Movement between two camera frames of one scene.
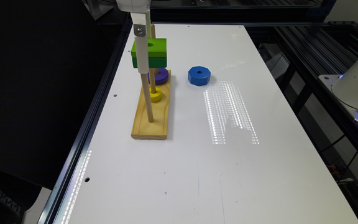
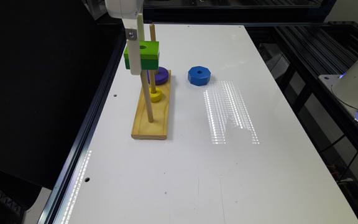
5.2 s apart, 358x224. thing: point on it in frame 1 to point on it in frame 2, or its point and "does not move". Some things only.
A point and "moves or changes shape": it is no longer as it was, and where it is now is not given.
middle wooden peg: (152, 80) does not move
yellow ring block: (156, 96) does not move
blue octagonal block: (199, 76) does not move
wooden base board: (158, 129) does not move
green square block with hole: (157, 53) moves or changes shape
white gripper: (140, 14) to (128, 10)
